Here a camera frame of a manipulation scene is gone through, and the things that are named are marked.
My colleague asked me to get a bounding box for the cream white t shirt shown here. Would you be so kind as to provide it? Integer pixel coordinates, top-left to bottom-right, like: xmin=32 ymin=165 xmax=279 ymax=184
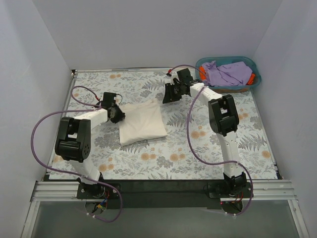
xmin=118 ymin=99 xmax=167 ymax=146

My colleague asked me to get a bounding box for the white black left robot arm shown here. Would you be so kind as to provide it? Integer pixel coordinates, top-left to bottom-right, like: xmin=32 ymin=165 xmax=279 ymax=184
xmin=55 ymin=92 xmax=125 ymax=198

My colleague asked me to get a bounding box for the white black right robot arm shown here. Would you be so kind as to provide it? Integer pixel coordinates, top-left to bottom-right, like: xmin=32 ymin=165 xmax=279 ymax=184
xmin=162 ymin=68 xmax=248 ymax=197

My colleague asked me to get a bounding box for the teal plastic laundry basket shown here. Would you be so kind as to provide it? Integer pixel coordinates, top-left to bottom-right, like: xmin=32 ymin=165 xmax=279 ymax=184
xmin=196 ymin=56 xmax=262 ymax=93

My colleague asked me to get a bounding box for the lavender purple t shirt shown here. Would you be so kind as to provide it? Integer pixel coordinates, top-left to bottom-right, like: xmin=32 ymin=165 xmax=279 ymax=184
xmin=199 ymin=60 xmax=255 ymax=87

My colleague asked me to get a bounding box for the floral patterned table mat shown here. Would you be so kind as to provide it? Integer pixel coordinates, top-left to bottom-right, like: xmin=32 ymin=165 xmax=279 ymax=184
xmin=49 ymin=70 xmax=277 ymax=181

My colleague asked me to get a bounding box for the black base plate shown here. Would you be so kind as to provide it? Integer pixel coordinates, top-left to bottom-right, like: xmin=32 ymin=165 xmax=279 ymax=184
xmin=76 ymin=178 xmax=254 ymax=214

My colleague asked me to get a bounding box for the aluminium frame rail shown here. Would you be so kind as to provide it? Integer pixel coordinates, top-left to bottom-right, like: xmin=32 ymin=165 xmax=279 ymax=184
xmin=32 ymin=179 xmax=297 ymax=201

